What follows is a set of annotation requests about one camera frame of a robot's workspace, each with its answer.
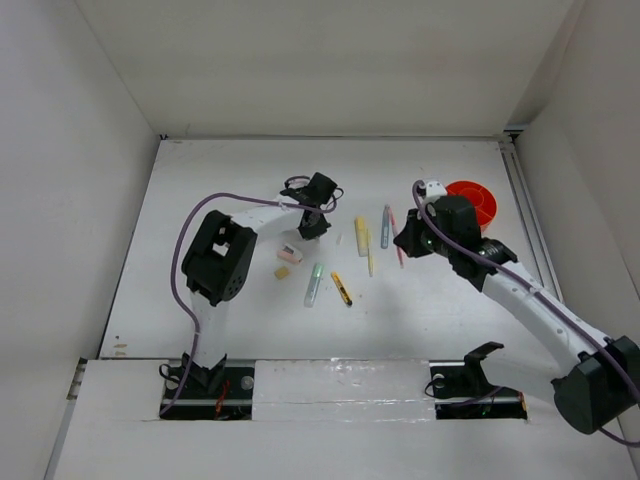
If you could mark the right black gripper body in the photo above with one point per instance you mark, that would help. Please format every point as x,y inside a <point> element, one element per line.
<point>421,242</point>

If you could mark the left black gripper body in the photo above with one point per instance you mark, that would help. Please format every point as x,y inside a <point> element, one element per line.
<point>309,232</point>

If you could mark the yellow highlighter marker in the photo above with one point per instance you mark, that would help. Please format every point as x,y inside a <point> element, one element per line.
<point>361,232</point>

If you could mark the red pen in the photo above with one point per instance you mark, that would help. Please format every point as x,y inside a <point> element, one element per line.
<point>395,233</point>

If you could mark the thin yellow pen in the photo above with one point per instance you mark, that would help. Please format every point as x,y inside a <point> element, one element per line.
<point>370,258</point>

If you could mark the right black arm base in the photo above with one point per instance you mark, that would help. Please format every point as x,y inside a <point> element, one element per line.
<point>461,390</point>

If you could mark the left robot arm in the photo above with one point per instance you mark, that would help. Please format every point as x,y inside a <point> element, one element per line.
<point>216,264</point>

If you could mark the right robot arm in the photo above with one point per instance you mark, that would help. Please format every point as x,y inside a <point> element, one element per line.
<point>595,378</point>

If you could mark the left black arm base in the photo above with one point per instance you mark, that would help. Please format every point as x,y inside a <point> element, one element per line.
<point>223,393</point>

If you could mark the orange round compartment container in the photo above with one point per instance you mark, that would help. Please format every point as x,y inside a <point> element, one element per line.
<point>481,198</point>

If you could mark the pink white eraser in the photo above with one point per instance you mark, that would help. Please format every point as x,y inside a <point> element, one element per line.
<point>290,254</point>

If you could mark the blue grey utility knife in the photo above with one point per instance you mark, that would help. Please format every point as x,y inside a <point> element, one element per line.
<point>385,227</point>

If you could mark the green clear highlighter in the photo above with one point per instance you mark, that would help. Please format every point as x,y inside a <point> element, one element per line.
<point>313,285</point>

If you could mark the small tan eraser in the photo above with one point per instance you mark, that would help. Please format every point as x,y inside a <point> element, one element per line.
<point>281,272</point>

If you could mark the yellow black utility knife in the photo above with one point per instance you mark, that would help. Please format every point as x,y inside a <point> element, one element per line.
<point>341,289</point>

